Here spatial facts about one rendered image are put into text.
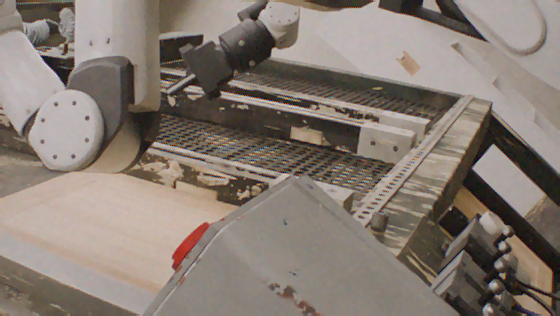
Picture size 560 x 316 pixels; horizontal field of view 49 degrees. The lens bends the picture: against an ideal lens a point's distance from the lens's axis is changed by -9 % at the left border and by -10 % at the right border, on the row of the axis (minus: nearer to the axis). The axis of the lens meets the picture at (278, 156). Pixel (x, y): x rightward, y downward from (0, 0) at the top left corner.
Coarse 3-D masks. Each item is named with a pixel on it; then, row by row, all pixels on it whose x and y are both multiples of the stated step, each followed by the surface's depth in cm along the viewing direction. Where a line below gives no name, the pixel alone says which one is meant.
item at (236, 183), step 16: (0, 112) 128; (0, 128) 129; (16, 144) 127; (160, 144) 119; (144, 160) 115; (160, 160) 114; (176, 160) 112; (192, 160) 112; (208, 160) 114; (224, 160) 115; (144, 176) 116; (160, 176) 114; (176, 176) 113; (192, 176) 112; (208, 176) 110; (224, 176) 109; (240, 176) 108; (256, 176) 108; (272, 176) 110; (224, 192) 110; (240, 192) 109; (256, 192) 108; (336, 192) 105; (352, 192) 106
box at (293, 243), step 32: (288, 192) 39; (320, 192) 41; (224, 224) 33; (256, 224) 34; (288, 224) 36; (320, 224) 38; (352, 224) 41; (192, 256) 34; (224, 256) 32; (256, 256) 32; (288, 256) 34; (320, 256) 35; (352, 256) 38; (384, 256) 40; (192, 288) 33; (224, 288) 32; (256, 288) 32; (288, 288) 31; (320, 288) 33; (352, 288) 35; (384, 288) 37; (416, 288) 39
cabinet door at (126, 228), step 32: (32, 192) 102; (64, 192) 105; (96, 192) 107; (128, 192) 110; (160, 192) 111; (0, 224) 88; (32, 224) 91; (64, 224) 93; (96, 224) 95; (128, 224) 97; (160, 224) 98; (192, 224) 100; (64, 256) 82; (96, 256) 85; (128, 256) 86; (160, 256) 88; (160, 288) 79
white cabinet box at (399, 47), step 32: (320, 32) 481; (352, 32) 471; (384, 32) 461; (416, 32) 452; (448, 32) 498; (384, 64) 467; (416, 64) 457; (448, 64) 448; (480, 64) 493; (480, 96) 443; (512, 96) 488; (512, 128) 439; (544, 128) 483; (480, 160) 454; (512, 192) 449
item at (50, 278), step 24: (0, 240) 79; (0, 264) 76; (24, 264) 74; (48, 264) 75; (72, 264) 76; (24, 288) 75; (48, 288) 73; (72, 288) 71; (96, 288) 72; (120, 288) 73; (72, 312) 72; (96, 312) 71; (120, 312) 69
